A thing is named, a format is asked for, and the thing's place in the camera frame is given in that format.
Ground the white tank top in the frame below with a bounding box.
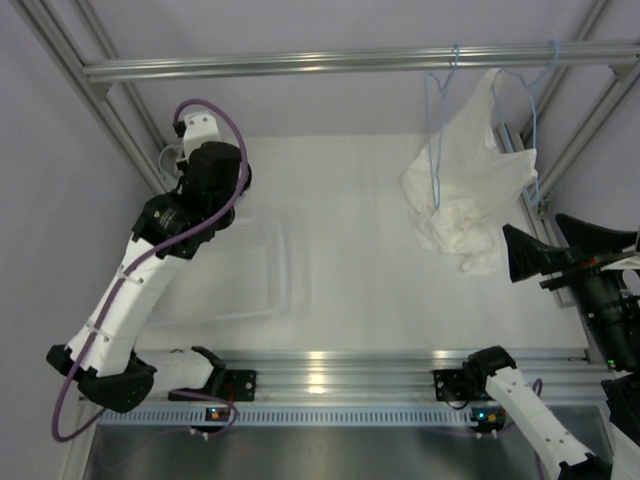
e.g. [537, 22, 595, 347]
[399, 69, 538, 275]

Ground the aluminium frame post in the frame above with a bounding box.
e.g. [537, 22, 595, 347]
[537, 1, 639, 203]
[10, 1, 175, 194]

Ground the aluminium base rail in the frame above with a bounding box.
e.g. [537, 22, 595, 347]
[219, 349, 609, 405]

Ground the perforated cable duct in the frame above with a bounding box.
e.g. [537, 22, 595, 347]
[99, 404, 477, 427]

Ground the right aluminium frame post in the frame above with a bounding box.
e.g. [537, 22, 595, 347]
[537, 1, 639, 203]

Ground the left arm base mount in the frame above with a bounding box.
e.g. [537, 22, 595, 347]
[168, 369, 257, 403]

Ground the left aluminium frame post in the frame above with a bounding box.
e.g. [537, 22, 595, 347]
[10, 1, 175, 194]

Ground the white plastic basket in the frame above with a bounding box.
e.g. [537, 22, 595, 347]
[153, 217, 312, 326]

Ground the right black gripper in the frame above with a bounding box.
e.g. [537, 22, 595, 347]
[502, 212, 640, 370]

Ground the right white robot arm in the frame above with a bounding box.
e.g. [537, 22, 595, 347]
[462, 214, 639, 479]

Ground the light blue wire hanger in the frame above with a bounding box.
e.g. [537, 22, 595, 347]
[423, 43, 461, 210]

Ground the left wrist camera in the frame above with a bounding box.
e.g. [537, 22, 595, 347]
[173, 110, 221, 156]

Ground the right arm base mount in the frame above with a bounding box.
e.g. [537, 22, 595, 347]
[432, 368, 471, 402]

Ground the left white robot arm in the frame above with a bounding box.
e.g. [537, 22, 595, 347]
[46, 141, 241, 413]

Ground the aluminium hanging rail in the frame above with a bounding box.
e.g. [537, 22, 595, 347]
[82, 40, 639, 84]

